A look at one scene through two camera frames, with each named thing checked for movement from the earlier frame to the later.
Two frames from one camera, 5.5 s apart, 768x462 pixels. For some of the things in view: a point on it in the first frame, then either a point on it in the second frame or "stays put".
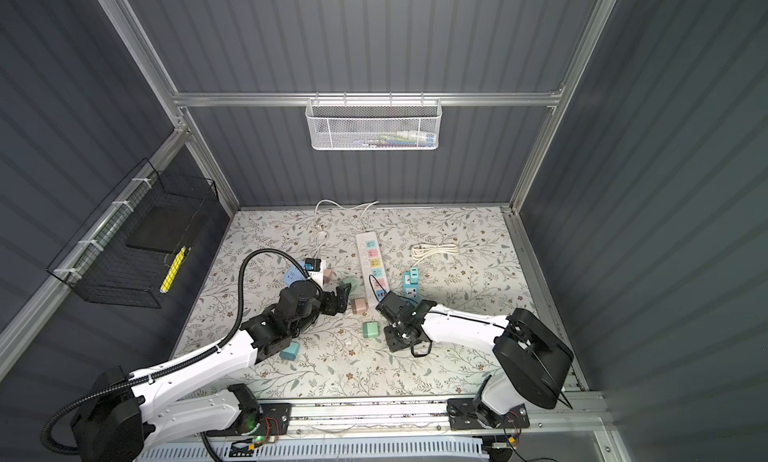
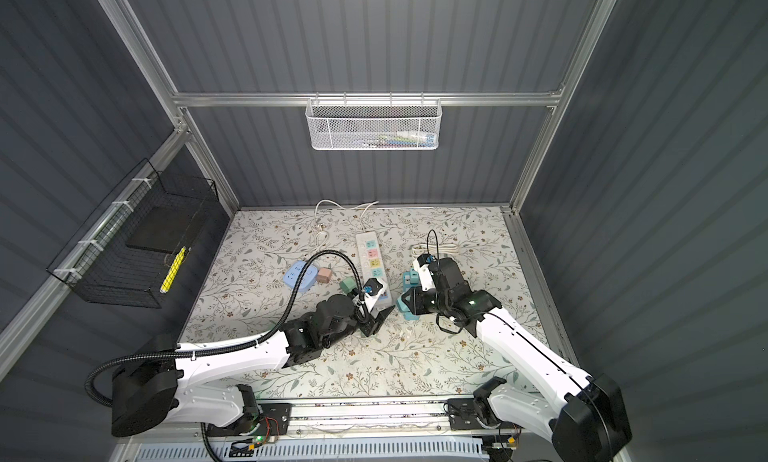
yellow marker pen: (173, 270) stays put
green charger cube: (352, 281) stays put
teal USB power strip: (411, 284) stays put
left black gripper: (341, 300) to (373, 324)
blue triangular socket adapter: (293, 273) stays put
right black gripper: (390, 340) to (415, 304)
